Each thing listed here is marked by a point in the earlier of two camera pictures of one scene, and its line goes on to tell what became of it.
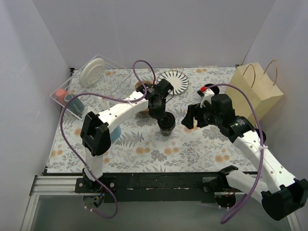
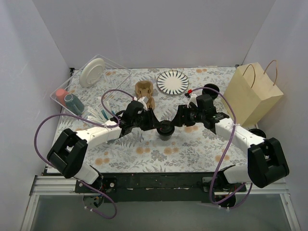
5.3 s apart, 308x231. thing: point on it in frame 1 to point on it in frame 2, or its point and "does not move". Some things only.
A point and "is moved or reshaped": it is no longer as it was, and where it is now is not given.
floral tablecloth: (141, 148) does not move
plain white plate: (92, 72) does not move
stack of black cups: (214, 89) does not move
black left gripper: (166, 121) to (147, 121)
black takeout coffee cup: (166, 133) to (165, 138)
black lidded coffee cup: (168, 122) is moved or reshaped
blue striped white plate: (178, 81) does not move
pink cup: (60, 93) does not move
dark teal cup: (75, 105) does not move
